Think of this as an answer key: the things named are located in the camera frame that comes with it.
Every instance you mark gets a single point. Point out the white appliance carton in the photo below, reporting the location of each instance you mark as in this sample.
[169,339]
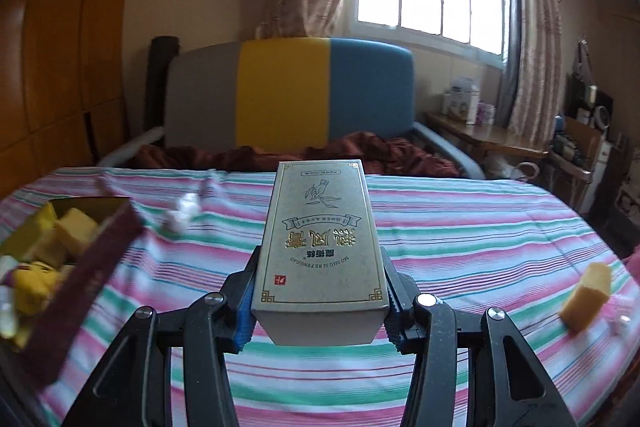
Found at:
[461,102]

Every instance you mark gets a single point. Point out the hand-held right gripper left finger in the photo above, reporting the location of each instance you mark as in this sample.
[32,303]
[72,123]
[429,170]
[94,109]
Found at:
[244,327]

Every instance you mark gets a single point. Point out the pale cardboard box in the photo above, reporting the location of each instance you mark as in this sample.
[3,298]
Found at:
[320,247]

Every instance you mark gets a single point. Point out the striped bed sheet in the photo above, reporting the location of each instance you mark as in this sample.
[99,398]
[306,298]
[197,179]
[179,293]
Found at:
[475,237]

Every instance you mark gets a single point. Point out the cluttered side shelf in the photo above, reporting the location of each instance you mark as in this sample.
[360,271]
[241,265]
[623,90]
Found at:
[585,132]

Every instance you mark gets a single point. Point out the grey yellow blue headboard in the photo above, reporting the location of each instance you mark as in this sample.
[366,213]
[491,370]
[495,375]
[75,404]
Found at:
[285,92]

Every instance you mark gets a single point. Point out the wooden desk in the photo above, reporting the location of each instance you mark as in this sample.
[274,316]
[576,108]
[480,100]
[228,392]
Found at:
[490,137]

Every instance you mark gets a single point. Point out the wooden wardrobe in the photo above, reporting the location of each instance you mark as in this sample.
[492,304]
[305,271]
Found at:
[65,32]

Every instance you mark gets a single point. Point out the small purple jar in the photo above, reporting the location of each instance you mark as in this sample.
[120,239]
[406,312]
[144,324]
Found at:
[486,113]

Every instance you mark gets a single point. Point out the maroon and gold tin box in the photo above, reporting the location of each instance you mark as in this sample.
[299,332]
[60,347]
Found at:
[90,287]

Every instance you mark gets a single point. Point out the black rolled mat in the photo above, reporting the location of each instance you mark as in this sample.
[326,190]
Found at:
[160,82]

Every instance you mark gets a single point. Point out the grey bed side rail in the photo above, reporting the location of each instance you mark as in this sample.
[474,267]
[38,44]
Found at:
[130,147]
[450,152]

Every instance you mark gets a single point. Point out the white crumpled tissue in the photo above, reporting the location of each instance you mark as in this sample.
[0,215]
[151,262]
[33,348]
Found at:
[182,212]

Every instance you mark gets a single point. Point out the maroon blanket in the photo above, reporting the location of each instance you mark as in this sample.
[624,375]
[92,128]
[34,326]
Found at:
[400,157]

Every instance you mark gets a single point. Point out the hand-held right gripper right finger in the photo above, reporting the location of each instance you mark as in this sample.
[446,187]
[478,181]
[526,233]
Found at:
[397,329]

